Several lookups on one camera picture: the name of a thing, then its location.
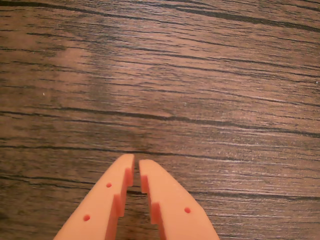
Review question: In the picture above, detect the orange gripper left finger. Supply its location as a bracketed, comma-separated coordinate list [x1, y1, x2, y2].
[53, 153, 136, 240]

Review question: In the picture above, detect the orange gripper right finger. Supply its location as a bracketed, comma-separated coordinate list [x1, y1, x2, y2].
[138, 159, 221, 240]

